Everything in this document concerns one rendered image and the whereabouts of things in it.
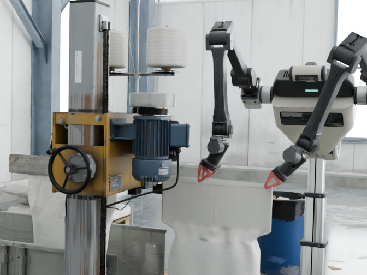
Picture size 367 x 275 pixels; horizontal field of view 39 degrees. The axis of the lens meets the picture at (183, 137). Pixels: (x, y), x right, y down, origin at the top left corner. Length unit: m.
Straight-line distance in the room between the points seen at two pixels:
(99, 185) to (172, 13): 9.32
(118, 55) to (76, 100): 0.31
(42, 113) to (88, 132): 6.27
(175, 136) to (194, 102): 8.83
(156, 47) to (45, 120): 6.22
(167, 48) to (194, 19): 8.89
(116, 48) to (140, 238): 1.08
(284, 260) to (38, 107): 5.00
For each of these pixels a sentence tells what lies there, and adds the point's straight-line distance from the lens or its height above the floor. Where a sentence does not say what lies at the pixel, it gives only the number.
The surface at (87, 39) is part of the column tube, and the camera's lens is 2.02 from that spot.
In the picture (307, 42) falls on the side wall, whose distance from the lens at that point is 10.34.
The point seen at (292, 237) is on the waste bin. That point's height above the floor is 0.33.
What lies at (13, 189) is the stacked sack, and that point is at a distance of 5.33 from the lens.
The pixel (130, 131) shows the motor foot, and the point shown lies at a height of 1.27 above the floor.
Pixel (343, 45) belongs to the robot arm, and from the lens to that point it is 2.06.
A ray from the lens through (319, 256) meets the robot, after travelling 2.83.
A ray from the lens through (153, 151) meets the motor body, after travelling 1.95.
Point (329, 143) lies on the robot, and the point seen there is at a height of 1.21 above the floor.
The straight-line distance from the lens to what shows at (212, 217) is 2.27.
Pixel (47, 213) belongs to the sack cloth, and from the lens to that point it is 2.62.
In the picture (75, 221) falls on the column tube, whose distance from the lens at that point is 2.07.
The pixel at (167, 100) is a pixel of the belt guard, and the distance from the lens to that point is 1.94.
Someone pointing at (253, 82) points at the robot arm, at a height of 1.50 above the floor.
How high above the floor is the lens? 1.36
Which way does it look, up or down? 3 degrees down
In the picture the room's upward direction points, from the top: 1 degrees clockwise
